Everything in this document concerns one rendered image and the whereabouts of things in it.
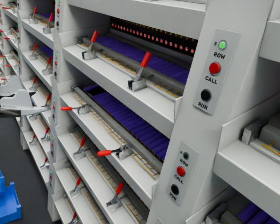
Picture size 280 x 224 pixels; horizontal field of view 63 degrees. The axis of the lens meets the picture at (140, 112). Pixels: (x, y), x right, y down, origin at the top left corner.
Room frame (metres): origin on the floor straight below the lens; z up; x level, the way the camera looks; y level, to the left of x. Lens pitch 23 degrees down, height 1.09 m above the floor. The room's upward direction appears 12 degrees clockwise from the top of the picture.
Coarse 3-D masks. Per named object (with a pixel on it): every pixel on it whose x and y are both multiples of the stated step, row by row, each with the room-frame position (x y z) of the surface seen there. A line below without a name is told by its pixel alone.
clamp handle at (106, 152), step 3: (120, 147) 0.51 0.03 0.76; (105, 150) 0.48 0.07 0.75; (108, 150) 0.49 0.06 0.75; (111, 150) 0.49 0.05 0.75; (114, 150) 0.50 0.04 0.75; (117, 150) 0.50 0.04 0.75; (120, 150) 0.50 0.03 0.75; (99, 153) 0.46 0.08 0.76; (102, 153) 0.47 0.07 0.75; (105, 153) 0.47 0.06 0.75; (108, 153) 0.48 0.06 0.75; (111, 153) 0.48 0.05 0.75; (99, 156) 0.46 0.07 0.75
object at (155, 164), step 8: (80, 96) 0.80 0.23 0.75; (88, 104) 0.75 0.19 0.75; (96, 104) 0.73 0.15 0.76; (96, 112) 0.70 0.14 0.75; (104, 112) 0.68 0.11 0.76; (104, 120) 0.66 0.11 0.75; (112, 120) 0.63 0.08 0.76; (112, 128) 0.62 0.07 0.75; (120, 128) 0.59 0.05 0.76; (120, 136) 0.58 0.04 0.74; (128, 136) 0.56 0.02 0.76; (136, 144) 0.53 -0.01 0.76; (144, 152) 0.50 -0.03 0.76; (152, 160) 0.47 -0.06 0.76; (160, 168) 0.45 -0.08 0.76
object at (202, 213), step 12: (228, 192) 0.38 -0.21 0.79; (216, 204) 0.36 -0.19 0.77; (228, 204) 0.38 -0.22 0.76; (240, 204) 0.38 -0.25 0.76; (252, 204) 0.36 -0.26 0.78; (192, 216) 0.31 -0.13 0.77; (204, 216) 0.34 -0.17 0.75; (216, 216) 0.33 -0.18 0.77; (228, 216) 0.33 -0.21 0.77; (240, 216) 0.34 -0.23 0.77; (252, 216) 0.35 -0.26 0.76; (264, 216) 0.34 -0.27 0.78
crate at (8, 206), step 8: (8, 192) 0.95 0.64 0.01; (0, 200) 0.90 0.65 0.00; (8, 200) 0.91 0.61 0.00; (16, 200) 0.90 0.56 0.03; (0, 208) 0.85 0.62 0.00; (8, 208) 0.86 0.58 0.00; (16, 208) 0.82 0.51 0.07; (0, 216) 0.77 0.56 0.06; (8, 216) 0.79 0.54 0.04; (16, 216) 0.81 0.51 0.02
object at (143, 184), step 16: (80, 80) 0.89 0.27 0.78; (64, 96) 0.83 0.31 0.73; (96, 128) 0.63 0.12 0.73; (96, 144) 0.60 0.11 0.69; (112, 144) 0.56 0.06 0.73; (112, 160) 0.52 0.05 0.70; (128, 160) 0.50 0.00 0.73; (128, 176) 0.45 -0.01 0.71; (144, 176) 0.44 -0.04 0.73; (144, 192) 0.40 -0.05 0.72
